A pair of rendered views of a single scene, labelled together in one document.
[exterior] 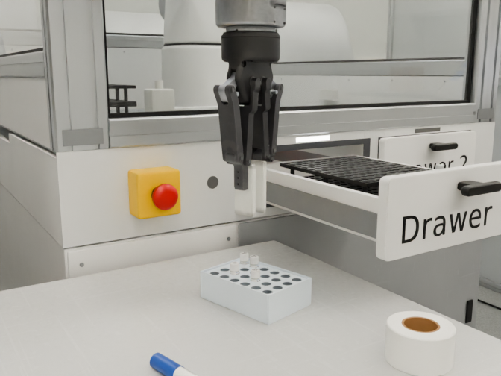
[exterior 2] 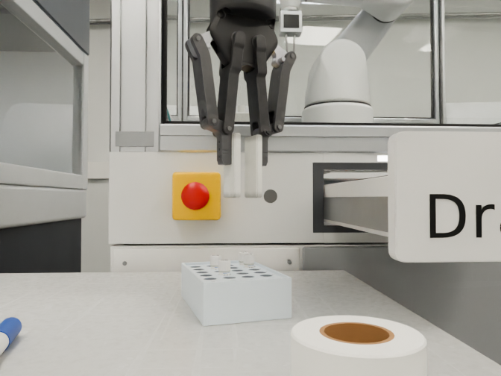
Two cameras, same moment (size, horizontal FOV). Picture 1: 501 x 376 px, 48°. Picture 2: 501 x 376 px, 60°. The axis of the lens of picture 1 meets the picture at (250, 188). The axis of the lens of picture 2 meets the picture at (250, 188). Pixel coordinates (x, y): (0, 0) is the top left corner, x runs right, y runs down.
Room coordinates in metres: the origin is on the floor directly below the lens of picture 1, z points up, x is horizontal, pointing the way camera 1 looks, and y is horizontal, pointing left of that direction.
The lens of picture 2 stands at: (0.31, -0.24, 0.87)
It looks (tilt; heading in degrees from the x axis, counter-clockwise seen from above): 1 degrees up; 29
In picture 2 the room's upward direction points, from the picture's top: straight up
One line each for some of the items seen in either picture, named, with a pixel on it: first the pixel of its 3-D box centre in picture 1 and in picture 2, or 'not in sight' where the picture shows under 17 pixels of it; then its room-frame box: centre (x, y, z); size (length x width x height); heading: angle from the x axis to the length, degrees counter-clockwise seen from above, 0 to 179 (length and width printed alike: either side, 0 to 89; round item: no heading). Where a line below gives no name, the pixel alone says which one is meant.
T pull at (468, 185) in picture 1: (474, 186); not in sight; (0.75, -0.31, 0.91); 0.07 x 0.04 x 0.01; 122
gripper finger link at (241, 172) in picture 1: (237, 171); (216, 141); (0.71, 0.02, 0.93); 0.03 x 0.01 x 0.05; 147
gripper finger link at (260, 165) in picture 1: (256, 186); (253, 166); (0.75, -0.01, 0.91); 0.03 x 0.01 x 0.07; 57
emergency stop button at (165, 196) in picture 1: (163, 196); (195, 195); (0.83, 0.13, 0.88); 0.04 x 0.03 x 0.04; 122
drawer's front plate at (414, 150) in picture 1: (429, 159); not in sight; (1.21, -0.39, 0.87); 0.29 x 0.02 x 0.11; 122
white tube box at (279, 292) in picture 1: (254, 287); (230, 287); (0.70, -0.01, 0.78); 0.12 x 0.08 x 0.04; 46
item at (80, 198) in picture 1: (213, 144); (345, 198); (1.48, 0.10, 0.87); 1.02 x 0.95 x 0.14; 122
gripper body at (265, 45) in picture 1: (250, 68); (242, 27); (0.73, 0.00, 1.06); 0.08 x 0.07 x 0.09; 147
